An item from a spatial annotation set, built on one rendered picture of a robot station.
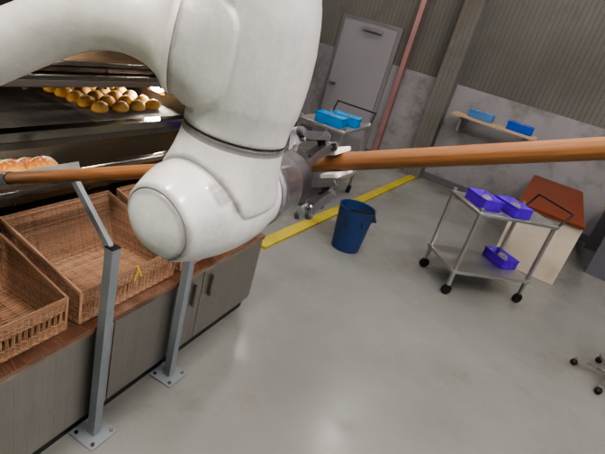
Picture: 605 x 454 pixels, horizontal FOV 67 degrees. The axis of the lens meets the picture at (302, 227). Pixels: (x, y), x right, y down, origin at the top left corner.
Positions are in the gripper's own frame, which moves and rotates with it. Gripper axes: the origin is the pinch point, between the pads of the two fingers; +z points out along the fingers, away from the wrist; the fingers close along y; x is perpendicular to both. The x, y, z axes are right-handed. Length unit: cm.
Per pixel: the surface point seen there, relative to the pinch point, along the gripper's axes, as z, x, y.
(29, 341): 14, -127, 59
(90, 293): 38, -123, 50
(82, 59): 67, -138, -39
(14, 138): 41, -152, -10
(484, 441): 169, 6, 181
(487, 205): 337, -9, 80
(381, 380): 172, -55, 155
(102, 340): 37, -121, 70
